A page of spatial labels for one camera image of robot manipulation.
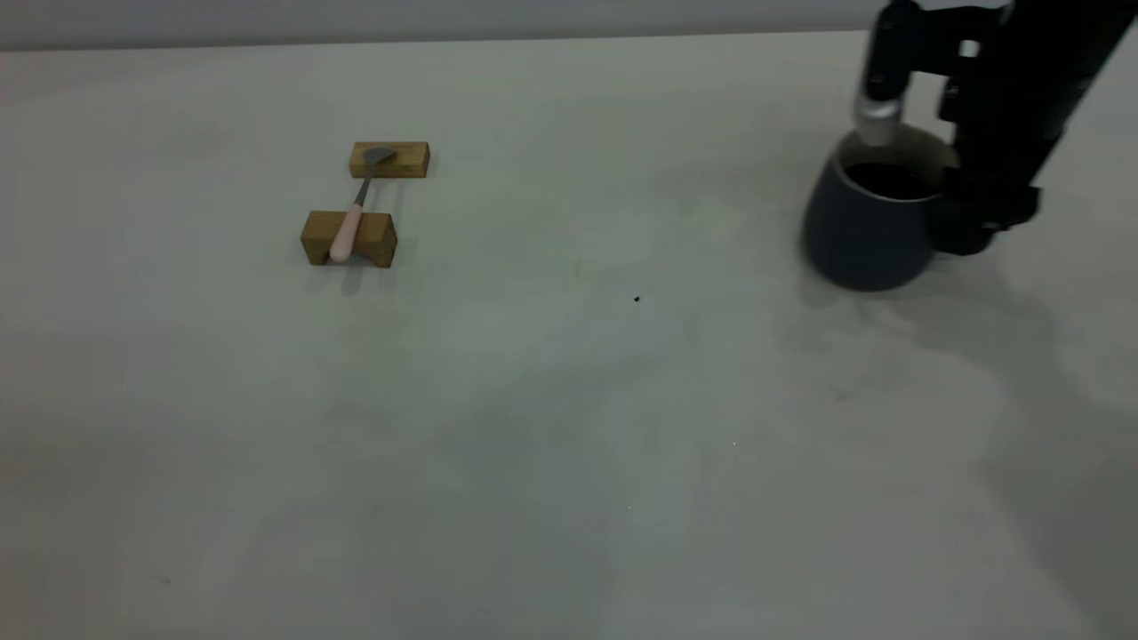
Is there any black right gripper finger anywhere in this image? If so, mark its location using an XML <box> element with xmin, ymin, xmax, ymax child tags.
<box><xmin>987</xmin><ymin>180</ymin><xmax>1042</xmax><ymax>234</ymax></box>
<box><xmin>927</xmin><ymin>167</ymin><xmax>1001</xmax><ymax>258</ymax></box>

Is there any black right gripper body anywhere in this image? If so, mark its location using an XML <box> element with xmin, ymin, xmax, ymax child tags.
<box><xmin>938</xmin><ymin>0</ymin><xmax>1138</xmax><ymax>192</ymax></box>

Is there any dark grey ceramic cup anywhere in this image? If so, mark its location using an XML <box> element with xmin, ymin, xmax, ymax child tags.
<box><xmin>800</xmin><ymin>124</ymin><xmax>963</xmax><ymax>292</ymax></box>

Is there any pink handled metal spoon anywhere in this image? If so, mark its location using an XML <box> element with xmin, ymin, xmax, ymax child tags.
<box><xmin>330</xmin><ymin>147</ymin><xmax>398</xmax><ymax>264</ymax></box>

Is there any flat wooden block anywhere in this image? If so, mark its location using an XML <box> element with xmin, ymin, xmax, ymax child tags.
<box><xmin>349</xmin><ymin>141</ymin><xmax>431</xmax><ymax>180</ymax></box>

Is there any arched wooden block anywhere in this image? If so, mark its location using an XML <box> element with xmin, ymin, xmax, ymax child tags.
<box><xmin>301</xmin><ymin>211</ymin><xmax>398</xmax><ymax>268</ymax></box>

